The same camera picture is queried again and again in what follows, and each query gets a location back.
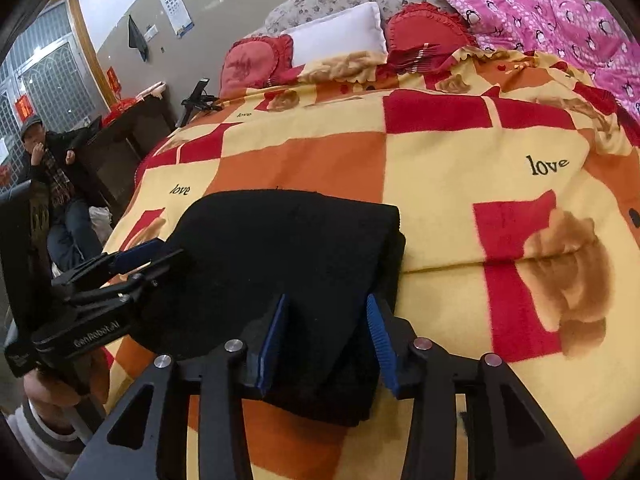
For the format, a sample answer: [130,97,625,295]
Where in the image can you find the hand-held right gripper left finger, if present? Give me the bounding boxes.
[82,294,291,480]

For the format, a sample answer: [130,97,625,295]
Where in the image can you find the wall eye chart poster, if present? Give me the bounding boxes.
[156,0,195,39]

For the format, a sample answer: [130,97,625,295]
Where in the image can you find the person's left forearm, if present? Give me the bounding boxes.
[6,400,90,480]

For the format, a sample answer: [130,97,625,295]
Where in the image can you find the white pillow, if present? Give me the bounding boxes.
[285,1,390,68]

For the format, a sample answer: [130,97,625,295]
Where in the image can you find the checked orange red blanket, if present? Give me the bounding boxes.
[97,47,640,480]

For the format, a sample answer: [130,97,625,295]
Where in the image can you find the black knit pants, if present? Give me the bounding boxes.
[132,189,407,427]

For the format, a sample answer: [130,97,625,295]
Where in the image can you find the dark wooden desk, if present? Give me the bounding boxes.
[77,95,177,211]

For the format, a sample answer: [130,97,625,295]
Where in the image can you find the black phone stand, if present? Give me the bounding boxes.
[180,77,224,127]

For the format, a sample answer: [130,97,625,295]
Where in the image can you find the dark cloth on wall hook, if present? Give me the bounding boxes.
[127,15,150,63]

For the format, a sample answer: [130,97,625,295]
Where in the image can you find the person's left hand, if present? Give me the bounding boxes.
[22,369,85,411]

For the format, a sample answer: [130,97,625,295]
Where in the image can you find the white plastic bag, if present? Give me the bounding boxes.
[89,205,115,247]

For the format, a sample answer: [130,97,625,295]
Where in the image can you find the barred window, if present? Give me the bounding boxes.
[0,0,102,192]

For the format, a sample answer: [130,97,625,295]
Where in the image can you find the red cloth on desk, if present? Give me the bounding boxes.
[101,99,139,124]

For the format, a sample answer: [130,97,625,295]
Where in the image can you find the red ruffled heart pillow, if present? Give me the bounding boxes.
[220,35,295,99]
[386,2,479,68]

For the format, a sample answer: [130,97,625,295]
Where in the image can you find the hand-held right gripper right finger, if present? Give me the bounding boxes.
[366,292,586,480]

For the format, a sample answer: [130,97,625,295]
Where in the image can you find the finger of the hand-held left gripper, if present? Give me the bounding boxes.
[67,248,196,319]
[51,238,167,291]

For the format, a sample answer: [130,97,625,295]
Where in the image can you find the pink penguin print quilt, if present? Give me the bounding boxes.
[435,0,640,122]

